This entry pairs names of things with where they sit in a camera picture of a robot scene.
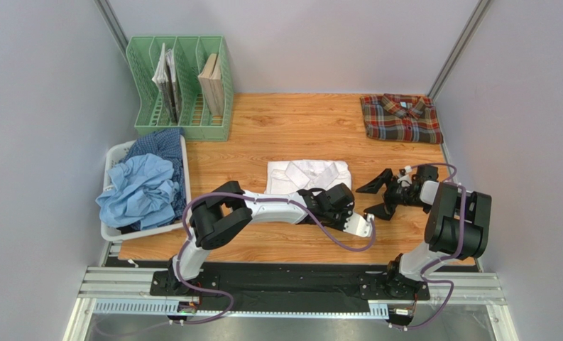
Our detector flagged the green plastic file organizer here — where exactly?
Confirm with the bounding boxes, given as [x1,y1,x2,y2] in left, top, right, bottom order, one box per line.
[126,36,234,141]

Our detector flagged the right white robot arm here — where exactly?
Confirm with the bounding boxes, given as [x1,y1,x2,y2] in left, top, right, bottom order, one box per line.
[357,163,492,299]

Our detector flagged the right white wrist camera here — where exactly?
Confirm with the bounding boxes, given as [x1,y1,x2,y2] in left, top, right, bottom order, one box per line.
[397,166,412,187]

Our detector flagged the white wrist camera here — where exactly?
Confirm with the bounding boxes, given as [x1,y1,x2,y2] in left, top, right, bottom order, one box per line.
[397,166,412,187]
[344,213,375,237]

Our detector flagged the beige books in organizer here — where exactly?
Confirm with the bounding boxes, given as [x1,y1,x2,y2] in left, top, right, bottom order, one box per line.
[198,53,225,120]

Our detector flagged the white laundry basket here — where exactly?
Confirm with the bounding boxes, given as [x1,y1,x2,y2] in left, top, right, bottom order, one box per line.
[101,136,192,242]

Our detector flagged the light blue crumpled shirt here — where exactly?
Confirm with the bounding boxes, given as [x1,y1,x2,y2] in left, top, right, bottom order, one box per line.
[96,153,180,230]

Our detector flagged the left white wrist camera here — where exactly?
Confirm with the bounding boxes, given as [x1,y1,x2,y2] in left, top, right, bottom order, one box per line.
[344,213,375,237]

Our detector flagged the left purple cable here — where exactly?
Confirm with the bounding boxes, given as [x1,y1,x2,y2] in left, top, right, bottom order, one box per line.
[175,191,378,328]

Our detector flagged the white long sleeve shirt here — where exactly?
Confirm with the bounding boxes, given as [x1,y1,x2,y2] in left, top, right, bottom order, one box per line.
[265,159,352,195]

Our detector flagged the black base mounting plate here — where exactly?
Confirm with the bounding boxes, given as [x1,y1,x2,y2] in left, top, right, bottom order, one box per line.
[146,262,431,313]

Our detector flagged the folded red plaid shirt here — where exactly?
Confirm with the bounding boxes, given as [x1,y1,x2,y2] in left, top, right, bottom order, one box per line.
[360,93,444,144]

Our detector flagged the aluminium frame rail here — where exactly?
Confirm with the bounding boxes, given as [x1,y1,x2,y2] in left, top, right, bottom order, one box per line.
[64,233,518,340]

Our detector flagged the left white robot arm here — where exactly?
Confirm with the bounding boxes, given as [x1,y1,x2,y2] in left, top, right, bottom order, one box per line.
[150,181,373,296]

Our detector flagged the magazines in organizer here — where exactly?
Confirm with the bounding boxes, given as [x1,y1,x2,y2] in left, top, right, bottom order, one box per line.
[152,43,182,125]

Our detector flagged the dark blue checked shirt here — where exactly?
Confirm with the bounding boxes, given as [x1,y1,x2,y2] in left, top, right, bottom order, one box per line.
[121,128,187,220]

